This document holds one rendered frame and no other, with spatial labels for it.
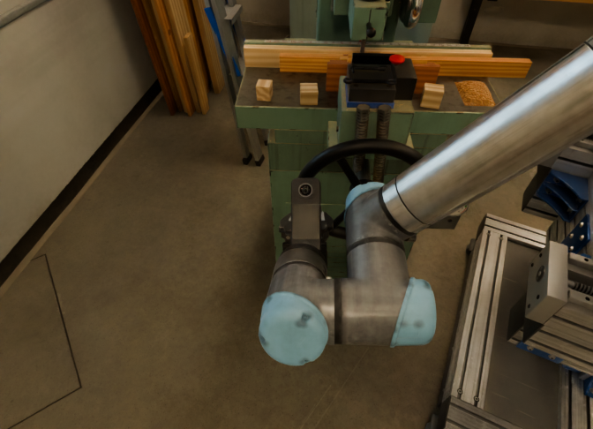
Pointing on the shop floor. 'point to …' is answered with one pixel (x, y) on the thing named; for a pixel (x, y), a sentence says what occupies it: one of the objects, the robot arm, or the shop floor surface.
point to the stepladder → (229, 11)
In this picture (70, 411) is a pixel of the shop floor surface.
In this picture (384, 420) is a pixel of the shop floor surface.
